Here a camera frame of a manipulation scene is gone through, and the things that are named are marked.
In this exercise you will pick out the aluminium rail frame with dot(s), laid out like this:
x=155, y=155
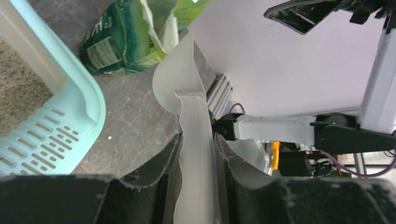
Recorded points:
x=221, y=96

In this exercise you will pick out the teal plastic litter box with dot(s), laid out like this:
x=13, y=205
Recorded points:
x=54, y=139

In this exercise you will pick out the translucent plastic litter scoop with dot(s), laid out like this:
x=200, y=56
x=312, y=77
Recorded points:
x=178, y=88

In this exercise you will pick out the beige cat litter pellets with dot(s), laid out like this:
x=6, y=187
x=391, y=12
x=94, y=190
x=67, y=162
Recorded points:
x=22, y=92

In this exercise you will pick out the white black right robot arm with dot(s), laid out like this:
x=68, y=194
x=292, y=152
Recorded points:
x=373, y=129

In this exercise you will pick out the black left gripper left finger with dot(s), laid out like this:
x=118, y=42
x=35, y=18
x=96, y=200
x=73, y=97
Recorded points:
x=146, y=195

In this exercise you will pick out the green litter bag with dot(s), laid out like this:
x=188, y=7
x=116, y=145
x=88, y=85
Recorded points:
x=132, y=35

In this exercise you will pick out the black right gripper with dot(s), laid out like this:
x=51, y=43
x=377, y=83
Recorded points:
x=303, y=15

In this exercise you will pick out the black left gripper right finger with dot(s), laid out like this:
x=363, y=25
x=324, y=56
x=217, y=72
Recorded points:
x=250, y=196

